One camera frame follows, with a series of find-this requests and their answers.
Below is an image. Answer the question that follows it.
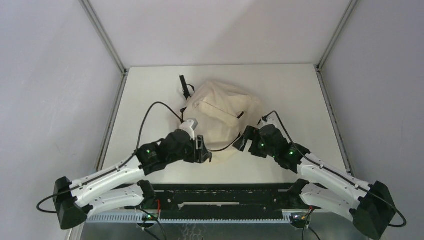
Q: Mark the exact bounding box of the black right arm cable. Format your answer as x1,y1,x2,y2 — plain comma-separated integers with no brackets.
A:
261,110,407,229

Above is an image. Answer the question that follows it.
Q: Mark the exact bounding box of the cream canvas student bag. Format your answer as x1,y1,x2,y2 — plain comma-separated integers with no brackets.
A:
179,75,263,163

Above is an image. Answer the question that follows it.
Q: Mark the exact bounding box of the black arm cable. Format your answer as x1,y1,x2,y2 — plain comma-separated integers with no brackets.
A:
261,110,407,229
36,101,185,215

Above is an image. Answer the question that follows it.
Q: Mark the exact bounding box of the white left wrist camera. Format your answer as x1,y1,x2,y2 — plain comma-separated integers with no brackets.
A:
179,118,198,140

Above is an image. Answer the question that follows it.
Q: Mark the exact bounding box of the aluminium frame left post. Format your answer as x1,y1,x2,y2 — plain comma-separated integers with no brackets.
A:
78,0,128,77

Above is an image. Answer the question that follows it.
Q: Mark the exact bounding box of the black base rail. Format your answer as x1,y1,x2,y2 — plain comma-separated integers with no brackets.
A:
137,183,310,223

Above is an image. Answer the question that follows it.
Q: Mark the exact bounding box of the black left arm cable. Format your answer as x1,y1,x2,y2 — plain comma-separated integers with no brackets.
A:
36,101,185,215

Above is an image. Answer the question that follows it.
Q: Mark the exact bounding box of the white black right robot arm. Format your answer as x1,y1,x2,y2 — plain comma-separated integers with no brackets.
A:
233,124,396,240

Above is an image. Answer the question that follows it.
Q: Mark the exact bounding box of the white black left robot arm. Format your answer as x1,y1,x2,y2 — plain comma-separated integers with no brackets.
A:
53,129,212,230

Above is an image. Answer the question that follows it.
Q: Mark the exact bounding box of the aluminium frame post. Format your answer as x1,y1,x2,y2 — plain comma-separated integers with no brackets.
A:
78,0,128,77
316,0,360,72

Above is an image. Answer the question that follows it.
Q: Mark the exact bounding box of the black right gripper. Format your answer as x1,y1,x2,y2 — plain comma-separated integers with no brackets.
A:
232,125,277,159

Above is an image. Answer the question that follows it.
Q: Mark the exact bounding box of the aluminium frame right post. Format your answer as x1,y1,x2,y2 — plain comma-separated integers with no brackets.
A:
316,0,360,72

